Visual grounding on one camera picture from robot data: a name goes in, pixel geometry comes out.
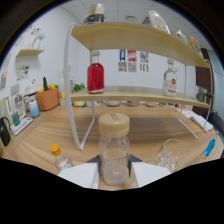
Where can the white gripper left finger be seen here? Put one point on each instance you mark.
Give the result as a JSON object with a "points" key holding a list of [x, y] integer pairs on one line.
{"points": [[80, 173]]}

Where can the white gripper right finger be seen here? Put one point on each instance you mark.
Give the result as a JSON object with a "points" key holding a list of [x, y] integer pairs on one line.
{"points": [[146, 172]]}

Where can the clear bottle with orange cap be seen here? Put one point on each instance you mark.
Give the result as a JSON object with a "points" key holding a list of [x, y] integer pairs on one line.
{"points": [[63, 162]]}

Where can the blue liquid bottle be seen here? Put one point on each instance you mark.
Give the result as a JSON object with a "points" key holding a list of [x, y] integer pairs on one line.
{"points": [[209, 147]]}

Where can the white milk bottle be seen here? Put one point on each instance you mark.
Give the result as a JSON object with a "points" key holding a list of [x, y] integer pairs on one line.
{"points": [[159, 21]]}

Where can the blue and white cup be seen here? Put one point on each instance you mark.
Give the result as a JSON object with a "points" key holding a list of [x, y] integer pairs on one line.
{"points": [[34, 109]]}

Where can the green cup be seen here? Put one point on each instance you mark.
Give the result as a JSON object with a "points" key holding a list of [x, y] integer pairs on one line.
{"points": [[15, 119]]}

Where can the clear glass with ice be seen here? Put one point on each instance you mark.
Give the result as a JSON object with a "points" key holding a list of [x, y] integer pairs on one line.
{"points": [[168, 156]]}

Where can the orange patterned paper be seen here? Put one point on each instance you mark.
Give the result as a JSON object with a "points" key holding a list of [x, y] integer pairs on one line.
{"points": [[185, 112]]}

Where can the white scale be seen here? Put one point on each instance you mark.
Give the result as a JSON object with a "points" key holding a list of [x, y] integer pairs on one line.
{"points": [[23, 126]]}

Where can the orange storage basket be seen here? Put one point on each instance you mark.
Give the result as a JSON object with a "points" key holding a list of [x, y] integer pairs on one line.
{"points": [[47, 100]]}

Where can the green leafy plant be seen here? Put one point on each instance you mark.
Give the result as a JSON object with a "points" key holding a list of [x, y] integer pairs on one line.
{"points": [[79, 87]]}

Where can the black kettle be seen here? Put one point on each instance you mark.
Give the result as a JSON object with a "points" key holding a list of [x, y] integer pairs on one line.
{"points": [[4, 131]]}

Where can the clear bottle with red-white label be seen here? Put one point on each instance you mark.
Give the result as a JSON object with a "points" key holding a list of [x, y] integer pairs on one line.
{"points": [[170, 83]]}

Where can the glass jar of limes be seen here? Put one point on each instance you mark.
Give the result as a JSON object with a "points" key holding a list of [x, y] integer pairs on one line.
{"points": [[201, 95]]}

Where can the red liquid glass bottle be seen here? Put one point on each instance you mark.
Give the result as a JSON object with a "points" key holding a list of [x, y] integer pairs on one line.
{"points": [[95, 78]]}

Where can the brown door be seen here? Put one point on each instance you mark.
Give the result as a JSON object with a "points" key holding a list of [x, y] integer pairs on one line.
{"points": [[207, 78]]}

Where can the yellow snack bag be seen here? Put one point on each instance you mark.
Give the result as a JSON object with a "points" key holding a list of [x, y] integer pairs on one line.
{"points": [[195, 46]]}

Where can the white two-tier wooden shelf rack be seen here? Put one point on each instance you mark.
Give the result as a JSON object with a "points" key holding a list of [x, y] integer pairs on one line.
{"points": [[133, 35]]}

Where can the white vase with flowers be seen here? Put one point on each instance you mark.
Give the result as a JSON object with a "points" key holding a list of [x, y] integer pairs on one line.
{"points": [[38, 40]]}

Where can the green-capped clear bottle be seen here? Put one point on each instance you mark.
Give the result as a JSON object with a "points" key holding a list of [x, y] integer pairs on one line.
{"points": [[181, 36]]}

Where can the black and yellow bag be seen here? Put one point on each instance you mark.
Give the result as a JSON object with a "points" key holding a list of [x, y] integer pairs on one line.
{"points": [[94, 16]]}

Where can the multicolour wall poster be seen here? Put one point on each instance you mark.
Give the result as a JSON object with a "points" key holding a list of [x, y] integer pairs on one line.
{"points": [[144, 61]]}

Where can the red wall poster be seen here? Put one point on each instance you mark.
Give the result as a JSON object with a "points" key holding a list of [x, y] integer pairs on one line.
{"points": [[132, 61]]}

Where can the blue wall poster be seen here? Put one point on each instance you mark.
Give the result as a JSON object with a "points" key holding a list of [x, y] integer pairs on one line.
{"points": [[123, 60]]}

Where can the wooden wall shelf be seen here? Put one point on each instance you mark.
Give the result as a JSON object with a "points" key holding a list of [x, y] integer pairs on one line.
{"points": [[30, 52]]}

